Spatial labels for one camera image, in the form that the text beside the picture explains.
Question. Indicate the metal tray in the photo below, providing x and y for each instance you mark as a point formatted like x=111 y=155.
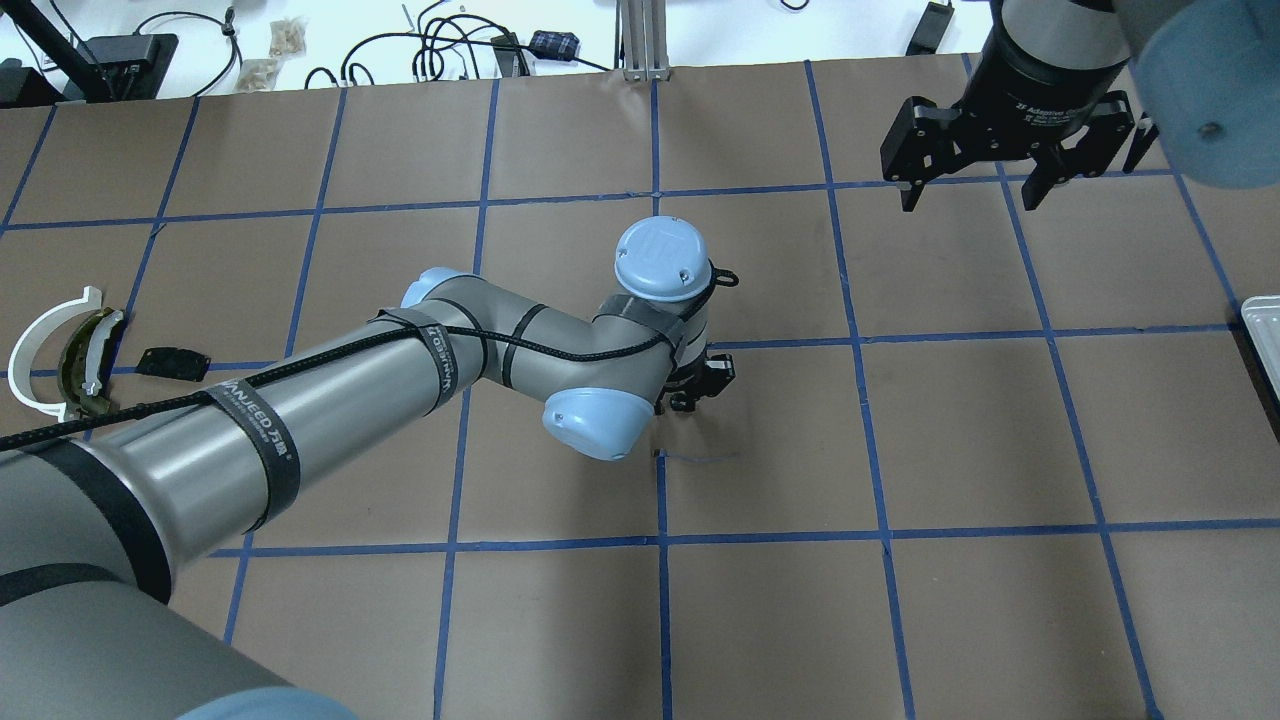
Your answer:
x=1260 y=319

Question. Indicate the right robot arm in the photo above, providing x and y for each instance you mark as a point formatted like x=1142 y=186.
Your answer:
x=1202 y=79

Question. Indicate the black brake pad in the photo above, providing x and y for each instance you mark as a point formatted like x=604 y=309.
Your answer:
x=173 y=364

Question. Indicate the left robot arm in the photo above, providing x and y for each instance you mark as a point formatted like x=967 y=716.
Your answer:
x=101 y=514

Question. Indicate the white curved plastic part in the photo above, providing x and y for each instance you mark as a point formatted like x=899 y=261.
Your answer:
x=22 y=358

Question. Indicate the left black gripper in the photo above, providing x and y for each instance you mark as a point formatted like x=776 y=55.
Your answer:
x=703 y=384

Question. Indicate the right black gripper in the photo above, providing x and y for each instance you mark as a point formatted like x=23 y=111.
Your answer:
x=1040 y=108

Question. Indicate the black power adapter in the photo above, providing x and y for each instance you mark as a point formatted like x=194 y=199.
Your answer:
x=554 y=45

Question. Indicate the aluminium frame post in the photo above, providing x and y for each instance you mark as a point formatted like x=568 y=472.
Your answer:
x=642 y=52

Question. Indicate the green brake shoe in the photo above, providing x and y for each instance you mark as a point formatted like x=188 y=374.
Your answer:
x=83 y=365

